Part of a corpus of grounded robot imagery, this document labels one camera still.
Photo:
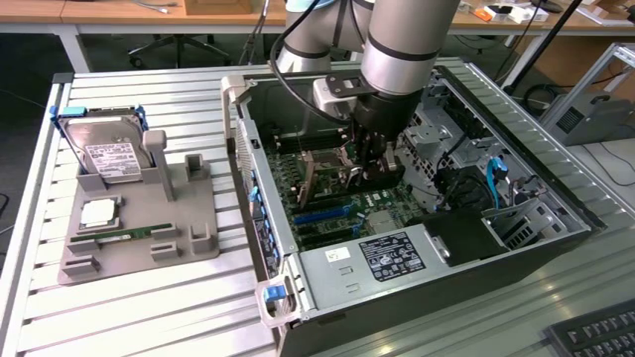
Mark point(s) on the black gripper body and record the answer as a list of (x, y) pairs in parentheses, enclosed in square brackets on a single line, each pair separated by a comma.
[(388, 115)]

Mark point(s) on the graphics card with black cooler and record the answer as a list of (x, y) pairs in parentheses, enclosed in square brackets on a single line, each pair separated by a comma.
[(325, 182)]

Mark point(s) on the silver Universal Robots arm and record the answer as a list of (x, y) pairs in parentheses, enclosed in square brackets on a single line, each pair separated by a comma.
[(402, 44)]

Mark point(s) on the open socket cover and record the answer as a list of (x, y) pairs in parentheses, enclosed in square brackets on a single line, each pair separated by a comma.
[(348, 150)]

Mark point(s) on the black RAM slot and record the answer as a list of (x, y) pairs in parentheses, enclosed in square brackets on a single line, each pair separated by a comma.
[(308, 137), (310, 145)]

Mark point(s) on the green motherboard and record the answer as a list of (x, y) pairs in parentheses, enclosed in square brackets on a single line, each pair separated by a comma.
[(393, 202)]

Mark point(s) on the silver drive cage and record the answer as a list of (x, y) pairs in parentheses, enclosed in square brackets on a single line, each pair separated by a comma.
[(432, 137)]

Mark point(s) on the silver chipset heatsink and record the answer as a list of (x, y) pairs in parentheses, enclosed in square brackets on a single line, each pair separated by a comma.
[(385, 222)]

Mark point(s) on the black expansion slot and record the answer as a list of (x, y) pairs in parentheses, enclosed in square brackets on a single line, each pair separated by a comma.
[(328, 238), (322, 210)]

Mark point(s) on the small orange box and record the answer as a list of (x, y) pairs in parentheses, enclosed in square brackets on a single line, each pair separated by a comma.
[(484, 15)]

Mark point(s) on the silver disk bay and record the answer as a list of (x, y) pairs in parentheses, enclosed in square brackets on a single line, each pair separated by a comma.
[(526, 227)]

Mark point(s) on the grey power supply unit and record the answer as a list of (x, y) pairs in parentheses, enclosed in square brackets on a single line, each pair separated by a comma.
[(338, 286)]

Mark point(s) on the black stand pole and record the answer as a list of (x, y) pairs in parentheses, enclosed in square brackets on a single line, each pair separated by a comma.
[(546, 41)]

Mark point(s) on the small white box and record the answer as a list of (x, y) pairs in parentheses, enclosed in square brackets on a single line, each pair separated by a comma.
[(529, 15)]

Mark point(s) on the blue case latch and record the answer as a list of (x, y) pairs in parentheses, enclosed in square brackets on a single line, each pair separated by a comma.
[(276, 293)]

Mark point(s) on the grey box machine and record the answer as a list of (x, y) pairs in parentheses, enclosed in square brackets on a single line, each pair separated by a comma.
[(596, 122)]

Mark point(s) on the open black PC case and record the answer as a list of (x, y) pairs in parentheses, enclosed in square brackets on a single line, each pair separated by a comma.
[(472, 305)]

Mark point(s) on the black monitor stand base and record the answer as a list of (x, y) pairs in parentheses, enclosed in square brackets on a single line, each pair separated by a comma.
[(546, 4)]

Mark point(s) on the black office chair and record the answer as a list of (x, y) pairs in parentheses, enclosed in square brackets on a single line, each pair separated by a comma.
[(180, 44)]

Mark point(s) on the brown cardboard box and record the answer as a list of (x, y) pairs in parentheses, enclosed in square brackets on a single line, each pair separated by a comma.
[(218, 7)]

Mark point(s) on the grey plastic parts rack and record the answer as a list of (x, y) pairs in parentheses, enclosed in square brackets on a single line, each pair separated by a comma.
[(139, 208)]

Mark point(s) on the green RAM stick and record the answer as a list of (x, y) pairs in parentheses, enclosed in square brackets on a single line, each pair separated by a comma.
[(129, 234)]

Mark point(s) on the flat white box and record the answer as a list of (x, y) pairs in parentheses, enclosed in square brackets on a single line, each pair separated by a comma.
[(613, 19)]

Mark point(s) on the silver CPU chip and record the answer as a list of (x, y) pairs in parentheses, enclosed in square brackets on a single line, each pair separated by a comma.
[(99, 213)]

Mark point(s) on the black keyboard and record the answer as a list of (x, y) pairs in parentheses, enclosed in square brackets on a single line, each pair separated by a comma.
[(596, 334)]

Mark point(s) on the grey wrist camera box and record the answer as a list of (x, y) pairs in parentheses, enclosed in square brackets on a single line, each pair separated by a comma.
[(330, 100)]

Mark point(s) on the aluminium profile frame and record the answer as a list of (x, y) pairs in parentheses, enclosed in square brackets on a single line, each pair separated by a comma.
[(602, 61)]

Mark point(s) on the hard disk in blue bracket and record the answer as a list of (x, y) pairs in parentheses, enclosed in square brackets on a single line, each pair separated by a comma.
[(99, 137)]

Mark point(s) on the wooden desk with white frame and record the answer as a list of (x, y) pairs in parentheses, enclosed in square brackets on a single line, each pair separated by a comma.
[(85, 15)]

